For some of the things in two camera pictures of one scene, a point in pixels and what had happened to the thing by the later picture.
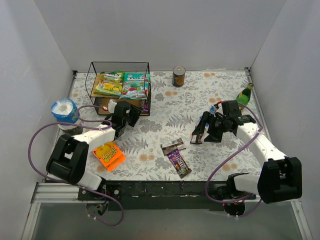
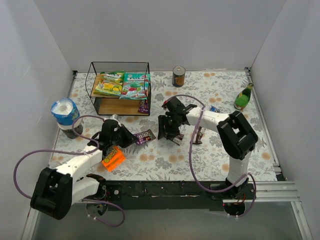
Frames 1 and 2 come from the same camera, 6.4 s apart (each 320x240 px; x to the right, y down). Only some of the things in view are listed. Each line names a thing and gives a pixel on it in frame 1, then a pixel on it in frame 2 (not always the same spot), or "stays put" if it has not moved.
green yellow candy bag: (110, 83) stays put
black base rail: (177, 195) stays put
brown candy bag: (177, 144) → (178, 139)
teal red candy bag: (136, 86) stays put
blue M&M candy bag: (212, 109) stays put
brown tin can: (178, 76) stays put
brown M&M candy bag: (179, 163) → (144, 136)
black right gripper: (210, 125) → (167, 125)
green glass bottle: (244, 96) stays put
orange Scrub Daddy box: (109, 155) stays put
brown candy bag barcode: (196, 139) stays put
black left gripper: (128, 114) → (122, 136)
